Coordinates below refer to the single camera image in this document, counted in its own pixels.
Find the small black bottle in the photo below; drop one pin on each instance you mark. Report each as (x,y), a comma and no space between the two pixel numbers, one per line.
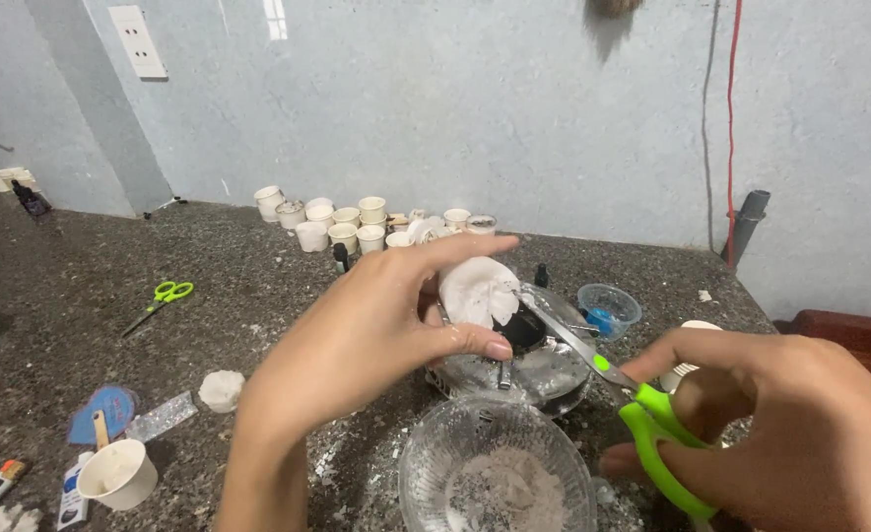
(341,258)
(541,277)

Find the white wall socket plate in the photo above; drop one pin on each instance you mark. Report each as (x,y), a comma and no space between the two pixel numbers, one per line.
(138,41)

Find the white plaster lump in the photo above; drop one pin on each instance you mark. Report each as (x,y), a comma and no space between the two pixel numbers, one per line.
(221,390)

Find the clear plastic cup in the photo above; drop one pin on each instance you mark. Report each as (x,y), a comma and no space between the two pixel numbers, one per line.
(616,299)

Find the grey plastic pipe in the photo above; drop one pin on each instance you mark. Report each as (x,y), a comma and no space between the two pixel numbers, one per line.
(744,225)

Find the white paper cup with plaster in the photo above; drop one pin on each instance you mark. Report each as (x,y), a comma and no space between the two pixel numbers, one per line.
(121,480)

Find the dark red furniture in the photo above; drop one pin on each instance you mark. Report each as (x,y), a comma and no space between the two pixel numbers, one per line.
(857,340)

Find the white powder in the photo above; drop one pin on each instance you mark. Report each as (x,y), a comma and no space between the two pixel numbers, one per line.
(506,491)

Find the person's right hand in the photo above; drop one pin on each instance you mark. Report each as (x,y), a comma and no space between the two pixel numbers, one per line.
(790,428)

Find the round silver metal dish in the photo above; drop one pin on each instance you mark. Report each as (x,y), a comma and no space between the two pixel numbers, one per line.
(546,373)

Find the white and blue packet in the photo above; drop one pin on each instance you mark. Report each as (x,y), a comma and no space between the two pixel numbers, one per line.
(71,502)

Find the person's left hand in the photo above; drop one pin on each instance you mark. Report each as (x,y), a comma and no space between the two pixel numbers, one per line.
(354,340)

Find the small blue object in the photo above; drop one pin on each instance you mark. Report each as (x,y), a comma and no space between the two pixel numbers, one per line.
(600,321)

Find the group of white paper cups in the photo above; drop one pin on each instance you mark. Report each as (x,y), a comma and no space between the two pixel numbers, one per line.
(347,225)

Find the clear glitter strip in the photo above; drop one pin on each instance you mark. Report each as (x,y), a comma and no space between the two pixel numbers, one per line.
(160,417)

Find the clear glass bowl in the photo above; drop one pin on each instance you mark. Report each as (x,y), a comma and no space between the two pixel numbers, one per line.
(435,458)

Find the dark glass bottle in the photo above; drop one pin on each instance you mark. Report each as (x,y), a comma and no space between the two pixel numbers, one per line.
(31,199)

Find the white plaster crumbs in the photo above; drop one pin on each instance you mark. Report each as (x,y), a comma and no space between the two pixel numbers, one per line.
(7,520)

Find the wooden stick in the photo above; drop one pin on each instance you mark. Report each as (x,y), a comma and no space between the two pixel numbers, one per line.
(101,428)

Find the white plaster piece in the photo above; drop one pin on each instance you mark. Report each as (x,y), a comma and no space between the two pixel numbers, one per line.
(476,292)

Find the white tubs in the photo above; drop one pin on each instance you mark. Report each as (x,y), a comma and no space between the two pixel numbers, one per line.
(5,179)

